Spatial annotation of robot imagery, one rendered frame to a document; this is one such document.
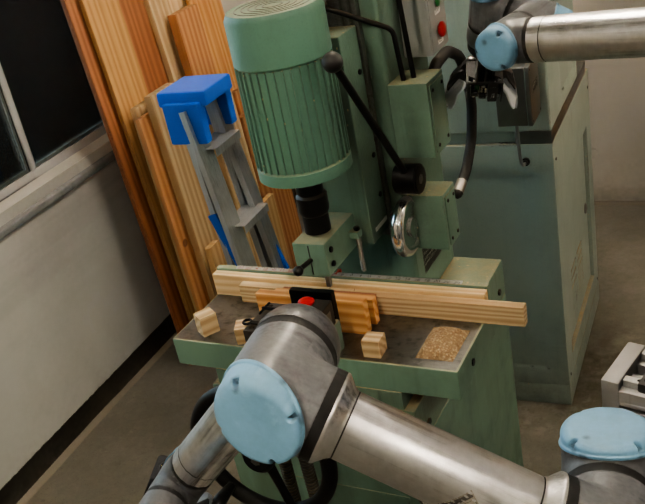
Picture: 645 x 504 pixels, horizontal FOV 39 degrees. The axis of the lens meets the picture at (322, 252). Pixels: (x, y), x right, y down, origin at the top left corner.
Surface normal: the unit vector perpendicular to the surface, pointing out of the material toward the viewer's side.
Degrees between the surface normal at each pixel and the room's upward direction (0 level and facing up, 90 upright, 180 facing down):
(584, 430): 7
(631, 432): 8
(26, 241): 90
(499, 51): 90
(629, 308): 0
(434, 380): 90
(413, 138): 90
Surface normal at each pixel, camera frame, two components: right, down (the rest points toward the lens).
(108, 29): 0.89, -0.02
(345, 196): -0.43, 0.47
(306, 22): 0.61, 0.25
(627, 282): -0.18, -0.88
